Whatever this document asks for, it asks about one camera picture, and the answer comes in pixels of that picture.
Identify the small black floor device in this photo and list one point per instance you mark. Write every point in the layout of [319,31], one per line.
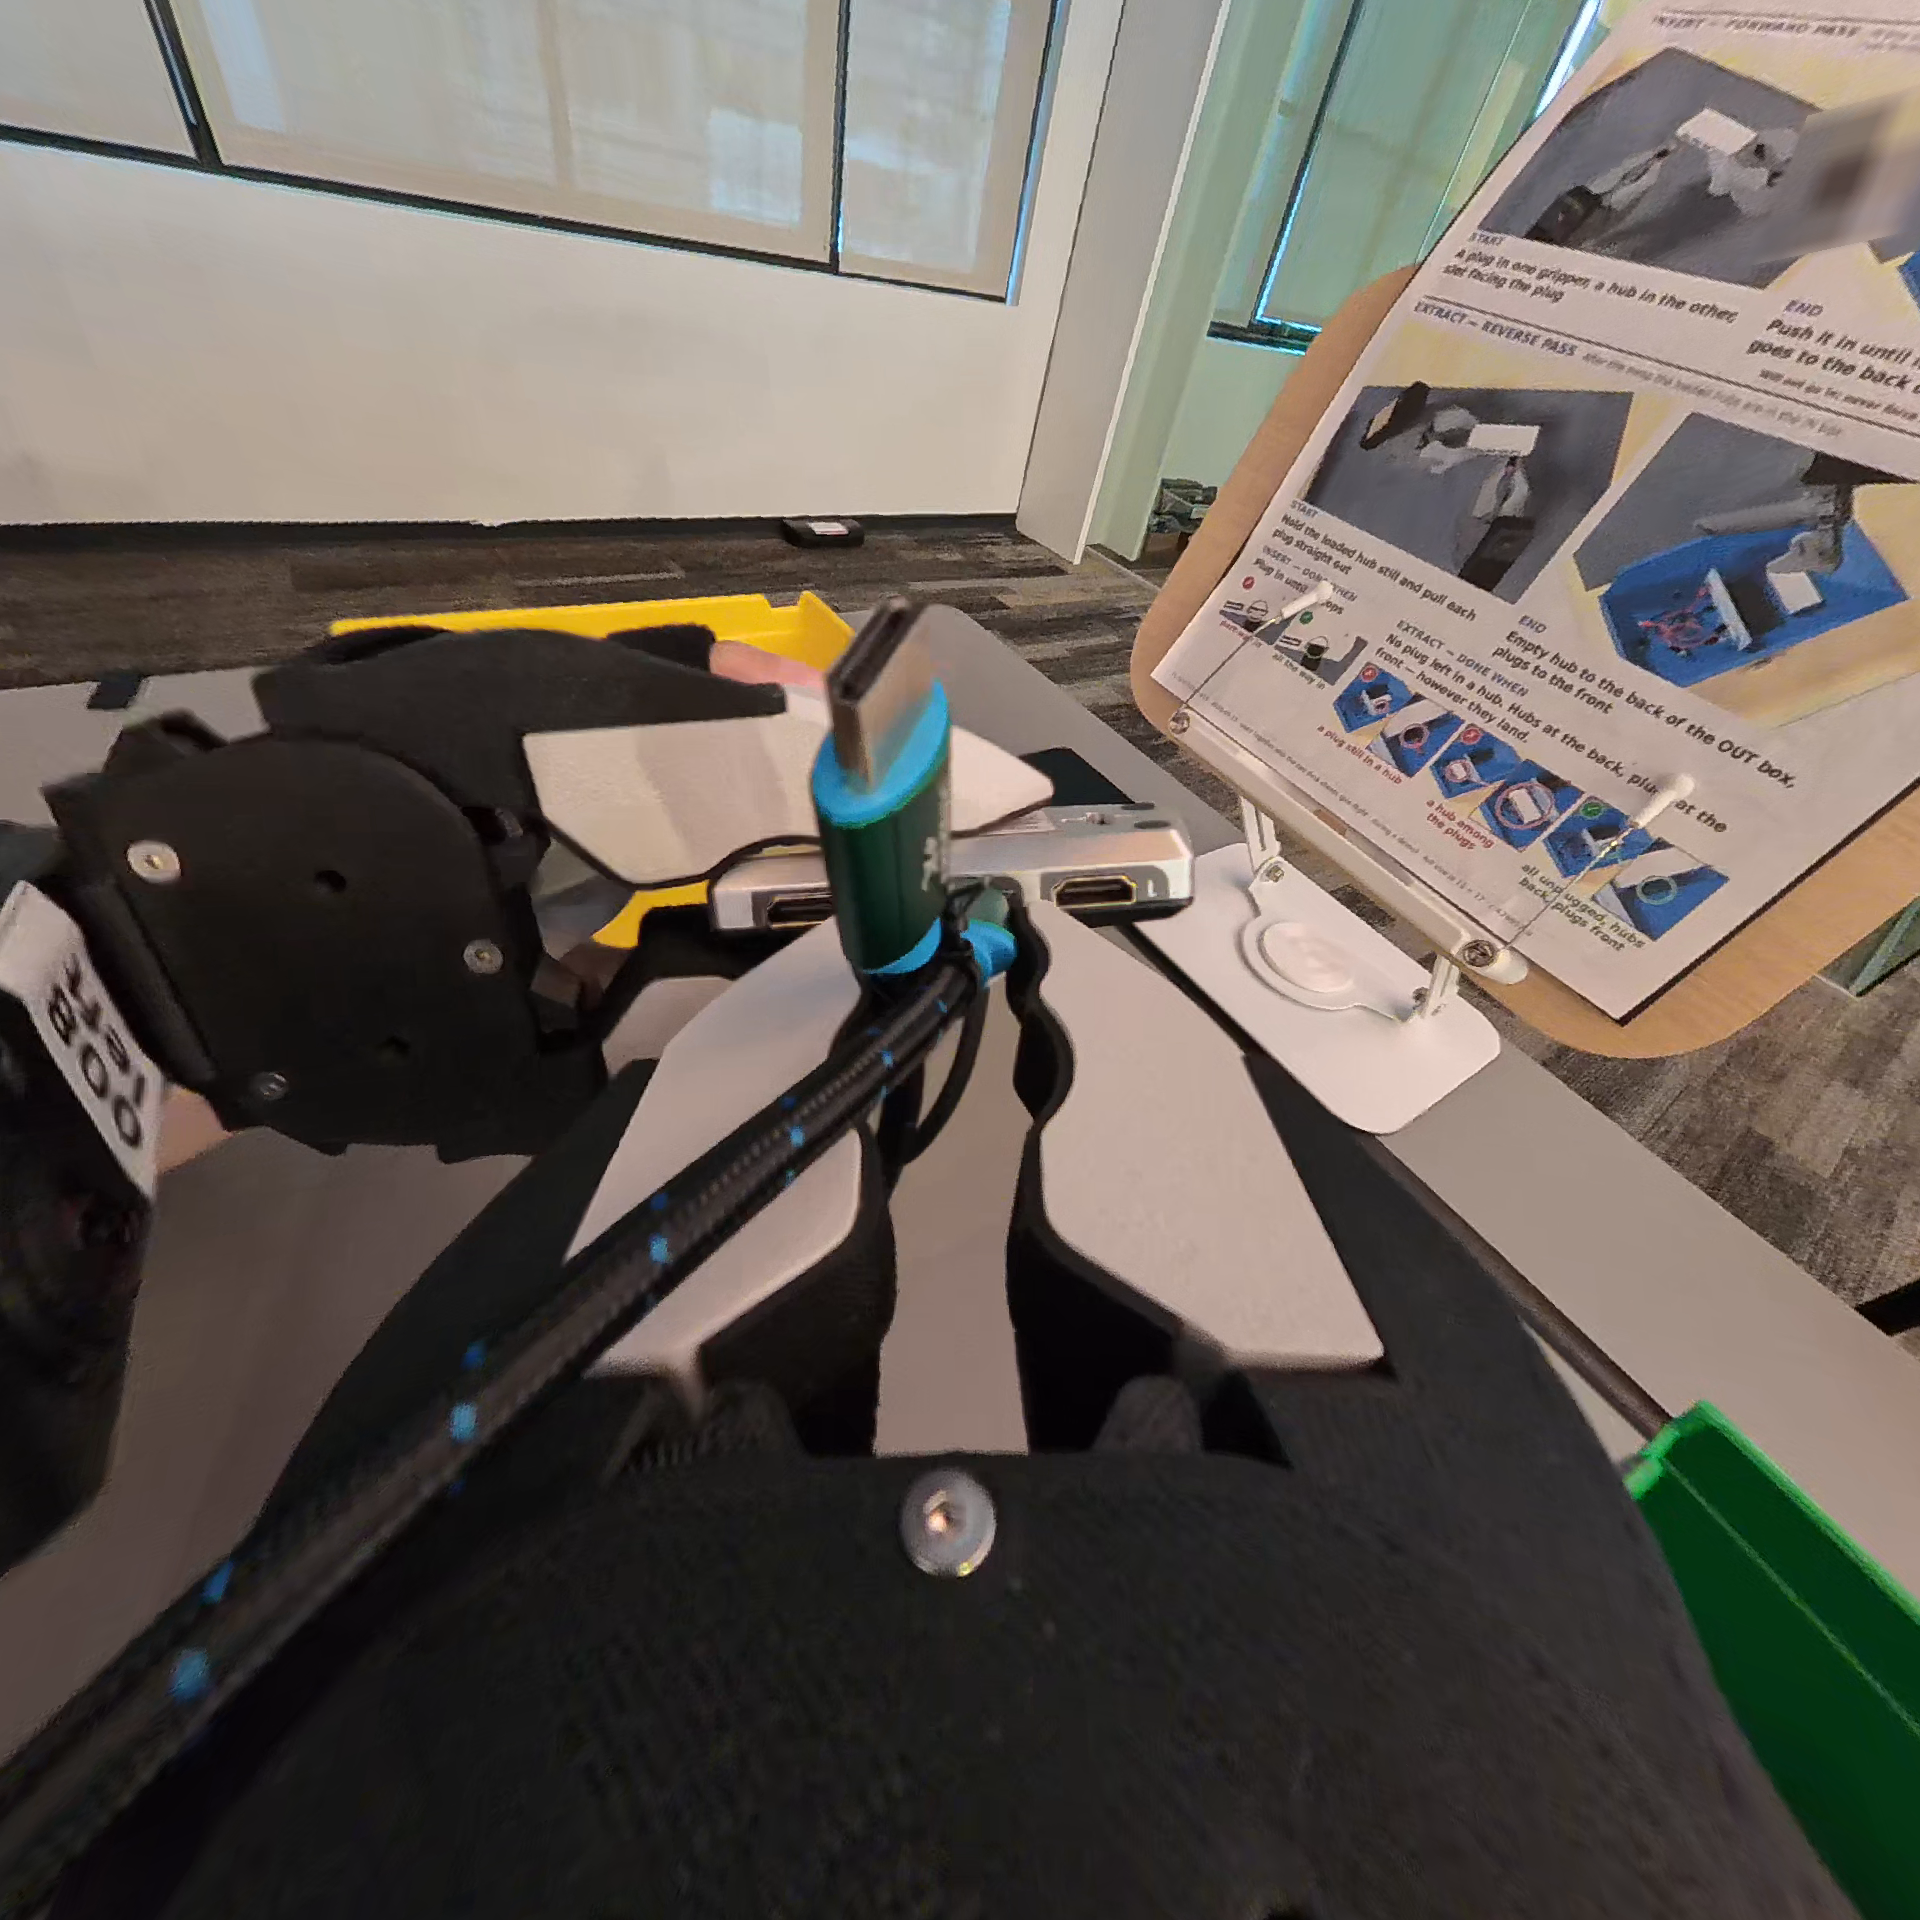
[822,532]

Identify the white board stand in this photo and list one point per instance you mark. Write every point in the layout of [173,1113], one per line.
[1349,1051]

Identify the grey HDMI switch box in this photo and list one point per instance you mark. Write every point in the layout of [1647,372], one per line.
[1110,863]

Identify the dark flat mat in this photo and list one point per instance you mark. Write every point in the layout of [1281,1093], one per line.
[1090,780]

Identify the person's left hand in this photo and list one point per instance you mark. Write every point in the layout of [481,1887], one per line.
[743,663]

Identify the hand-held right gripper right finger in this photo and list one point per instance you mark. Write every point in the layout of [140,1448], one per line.
[1185,1200]

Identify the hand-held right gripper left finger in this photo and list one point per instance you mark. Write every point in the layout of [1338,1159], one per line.
[797,1230]

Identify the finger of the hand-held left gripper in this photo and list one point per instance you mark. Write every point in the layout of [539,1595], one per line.
[661,797]

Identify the instruction sheet on stand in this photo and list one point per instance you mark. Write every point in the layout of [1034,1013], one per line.
[1771,983]

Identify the yellow plastic bin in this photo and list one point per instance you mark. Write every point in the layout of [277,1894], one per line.
[601,614]

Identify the green plastic bin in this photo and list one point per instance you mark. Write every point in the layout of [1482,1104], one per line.
[1801,1652]

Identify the printed instruction sheet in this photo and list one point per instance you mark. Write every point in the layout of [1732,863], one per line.
[1500,494]

